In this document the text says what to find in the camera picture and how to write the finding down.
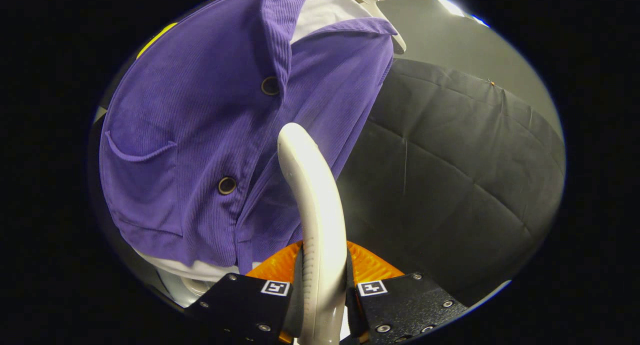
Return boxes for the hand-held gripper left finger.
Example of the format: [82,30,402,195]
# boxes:
[186,241,305,345]

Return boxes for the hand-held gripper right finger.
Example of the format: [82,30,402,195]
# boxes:
[345,241,468,345]

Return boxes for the white garment steamer head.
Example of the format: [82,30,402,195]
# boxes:
[277,122,348,345]

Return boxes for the purple corduroy jacket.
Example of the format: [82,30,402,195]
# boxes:
[98,0,401,275]

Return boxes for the white shirt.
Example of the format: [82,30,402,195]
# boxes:
[135,0,373,283]

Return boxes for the white clothes hanger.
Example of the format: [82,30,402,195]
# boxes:
[345,0,407,55]

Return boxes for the black backdrop cloth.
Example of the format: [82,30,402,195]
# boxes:
[90,20,567,306]

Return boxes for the large ceiling light panel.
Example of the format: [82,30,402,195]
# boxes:
[431,0,488,27]

